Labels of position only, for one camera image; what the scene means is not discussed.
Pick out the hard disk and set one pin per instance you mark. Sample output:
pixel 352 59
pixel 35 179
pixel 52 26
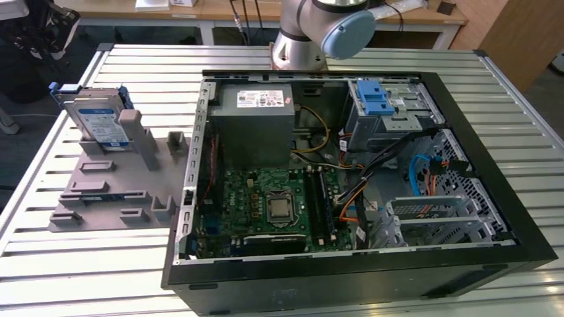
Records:
pixel 99 125

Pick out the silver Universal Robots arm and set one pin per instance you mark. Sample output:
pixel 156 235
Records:
pixel 295 49

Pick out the metal disk bay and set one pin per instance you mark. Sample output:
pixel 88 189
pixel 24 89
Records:
pixel 440 220

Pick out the wooden desk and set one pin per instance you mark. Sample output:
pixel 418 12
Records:
pixel 110 8

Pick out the white box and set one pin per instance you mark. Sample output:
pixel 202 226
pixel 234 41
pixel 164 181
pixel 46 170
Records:
pixel 152 4
pixel 183 2

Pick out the grey furniture foot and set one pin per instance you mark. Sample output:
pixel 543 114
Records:
pixel 8 125

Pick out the grey parts rack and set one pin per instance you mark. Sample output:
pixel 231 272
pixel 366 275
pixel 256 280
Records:
pixel 132 185

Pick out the grey power supply unit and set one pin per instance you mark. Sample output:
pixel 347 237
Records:
pixel 251 138

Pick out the green motherboard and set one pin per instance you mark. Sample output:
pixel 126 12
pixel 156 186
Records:
pixel 247 185

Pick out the CPU socket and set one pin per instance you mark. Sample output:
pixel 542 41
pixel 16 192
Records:
pixel 279 195

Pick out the silver CPU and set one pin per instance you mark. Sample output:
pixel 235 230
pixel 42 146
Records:
pixel 280 208

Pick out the blue plastic drive latch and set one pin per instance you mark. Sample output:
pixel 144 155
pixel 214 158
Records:
pixel 372 99

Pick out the clear plastic bag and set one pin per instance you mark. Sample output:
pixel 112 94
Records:
pixel 396 8

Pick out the black RAM slot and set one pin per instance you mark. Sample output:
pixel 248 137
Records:
pixel 319 204
pixel 314 204

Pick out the black graphics card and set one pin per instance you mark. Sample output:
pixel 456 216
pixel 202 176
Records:
pixel 274 244

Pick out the metal optical drive cage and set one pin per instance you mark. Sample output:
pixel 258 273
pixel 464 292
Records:
pixel 396 125

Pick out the small black desk object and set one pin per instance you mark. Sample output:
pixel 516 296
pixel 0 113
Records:
pixel 447 8

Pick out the black PC case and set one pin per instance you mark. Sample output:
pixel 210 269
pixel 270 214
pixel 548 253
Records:
pixel 308 290

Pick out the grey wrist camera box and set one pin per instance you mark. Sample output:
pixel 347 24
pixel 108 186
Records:
pixel 14 8

